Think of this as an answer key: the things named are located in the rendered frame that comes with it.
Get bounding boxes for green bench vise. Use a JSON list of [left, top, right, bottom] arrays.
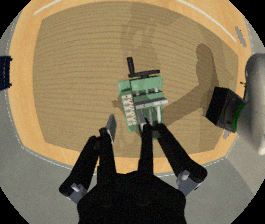
[[117, 57, 168, 141]]

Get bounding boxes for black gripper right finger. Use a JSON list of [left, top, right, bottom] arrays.
[[133, 109, 207, 207]]

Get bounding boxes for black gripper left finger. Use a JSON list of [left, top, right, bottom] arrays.
[[59, 114, 117, 208]]

